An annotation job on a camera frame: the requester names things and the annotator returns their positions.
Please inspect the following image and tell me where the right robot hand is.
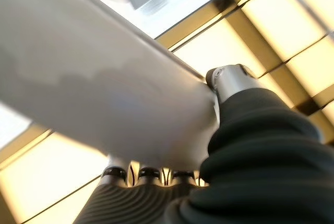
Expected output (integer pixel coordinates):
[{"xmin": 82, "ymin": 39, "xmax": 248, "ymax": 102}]
[{"xmin": 73, "ymin": 63, "xmax": 334, "ymax": 224}]

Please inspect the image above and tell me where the cream round plate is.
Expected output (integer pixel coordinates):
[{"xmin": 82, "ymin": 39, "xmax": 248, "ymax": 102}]
[{"xmin": 0, "ymin": 0, "xmax": 221, "ymax": 172}]

